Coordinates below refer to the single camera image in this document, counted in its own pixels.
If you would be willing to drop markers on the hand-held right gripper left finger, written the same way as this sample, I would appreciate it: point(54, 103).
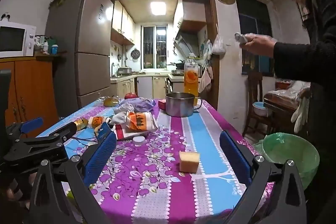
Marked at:
point(101, 155)

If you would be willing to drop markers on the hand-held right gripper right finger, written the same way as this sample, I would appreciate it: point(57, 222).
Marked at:
point(235, 158)

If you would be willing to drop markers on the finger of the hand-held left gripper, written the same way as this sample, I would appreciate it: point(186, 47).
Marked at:
point(60, 132)
point(31, 124)

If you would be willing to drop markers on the yellow sponge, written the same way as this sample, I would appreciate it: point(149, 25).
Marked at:
point(189, 162)

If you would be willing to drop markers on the silver snack bag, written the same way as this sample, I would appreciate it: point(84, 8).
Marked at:
point(139, 124)

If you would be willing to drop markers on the green lined trash bin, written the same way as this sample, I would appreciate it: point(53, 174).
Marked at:
point(288, 153)

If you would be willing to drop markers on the gold foil wrapper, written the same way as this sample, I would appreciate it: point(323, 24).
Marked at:
point(81, 124)

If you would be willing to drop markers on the small orange label packet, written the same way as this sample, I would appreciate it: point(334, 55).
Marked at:
point(95, 123)

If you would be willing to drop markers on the orange wooden cabinet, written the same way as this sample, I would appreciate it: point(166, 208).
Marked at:
point(34, 87)

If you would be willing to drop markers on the white bottle cap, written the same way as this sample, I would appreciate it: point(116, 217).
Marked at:
point(139, 140)

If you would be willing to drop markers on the crumpled white plastic bag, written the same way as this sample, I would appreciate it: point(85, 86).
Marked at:
point(120, 115)

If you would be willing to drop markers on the yellow round fruit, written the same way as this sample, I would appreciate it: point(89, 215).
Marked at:
point(110, 101)

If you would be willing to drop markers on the blue plastic basin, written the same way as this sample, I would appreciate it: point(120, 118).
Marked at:
point(260, 108)

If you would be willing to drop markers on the wooden chair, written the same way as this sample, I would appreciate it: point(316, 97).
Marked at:
point(256, 106)

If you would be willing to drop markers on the purple plastic bag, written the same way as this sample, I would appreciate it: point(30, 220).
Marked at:
point(140, 104)

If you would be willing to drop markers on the red apple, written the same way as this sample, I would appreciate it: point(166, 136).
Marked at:
point(130, 96)

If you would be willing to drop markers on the purple floral tablecloth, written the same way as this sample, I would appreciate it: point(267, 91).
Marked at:
point(162, 187)

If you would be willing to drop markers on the dark wooden side table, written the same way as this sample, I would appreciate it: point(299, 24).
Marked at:
point(281, 106)

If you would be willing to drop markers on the small white bottle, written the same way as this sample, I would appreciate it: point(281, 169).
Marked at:
point(46, 47)

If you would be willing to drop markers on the white rubber glove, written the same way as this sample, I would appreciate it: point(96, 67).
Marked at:
point(300, 113)

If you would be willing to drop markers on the small red box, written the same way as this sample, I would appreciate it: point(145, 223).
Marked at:
point(162, 104)

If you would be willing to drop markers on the kitchen base cabinets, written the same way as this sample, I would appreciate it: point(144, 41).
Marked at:
point(144, 86)

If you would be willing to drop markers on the hanging pale towel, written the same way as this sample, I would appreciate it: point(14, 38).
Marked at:
point(204, 81)

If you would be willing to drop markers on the white microwave oven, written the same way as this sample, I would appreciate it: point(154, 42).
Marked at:
point(13, 39)

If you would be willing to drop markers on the steel dish basin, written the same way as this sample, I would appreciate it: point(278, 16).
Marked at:
point(124, 70)

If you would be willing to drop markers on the orange juice bottle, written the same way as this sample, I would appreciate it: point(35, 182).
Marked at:
point(190, 77)

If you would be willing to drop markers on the tall grey refrigerator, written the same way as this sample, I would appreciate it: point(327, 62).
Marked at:
point(89, 43)

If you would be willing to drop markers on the hanging round pan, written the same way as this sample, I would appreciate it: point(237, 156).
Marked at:
point(135, 54)

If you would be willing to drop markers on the black wok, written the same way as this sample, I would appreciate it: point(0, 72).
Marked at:
point(179, 65)

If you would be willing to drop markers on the small white figurine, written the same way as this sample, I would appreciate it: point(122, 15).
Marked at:
point(5, 16)

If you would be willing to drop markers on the hanging clear plastic bag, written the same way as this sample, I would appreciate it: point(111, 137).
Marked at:
point(218, 47)

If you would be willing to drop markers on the small white held object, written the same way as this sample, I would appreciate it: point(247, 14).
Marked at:
point(241, 37)

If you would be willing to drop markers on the kitchen window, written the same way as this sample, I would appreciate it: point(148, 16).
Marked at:
point(155, 47)

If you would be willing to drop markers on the range hood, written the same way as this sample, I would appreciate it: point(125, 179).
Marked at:
point(186, 41)

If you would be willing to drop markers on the dark window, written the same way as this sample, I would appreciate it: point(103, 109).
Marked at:
point(254, 27)

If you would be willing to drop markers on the kitchen ceiling light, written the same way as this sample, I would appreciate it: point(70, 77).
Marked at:
point(158, 8)

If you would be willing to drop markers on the kitchen wall cabinets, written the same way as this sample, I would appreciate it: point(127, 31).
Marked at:
point(122, 23)

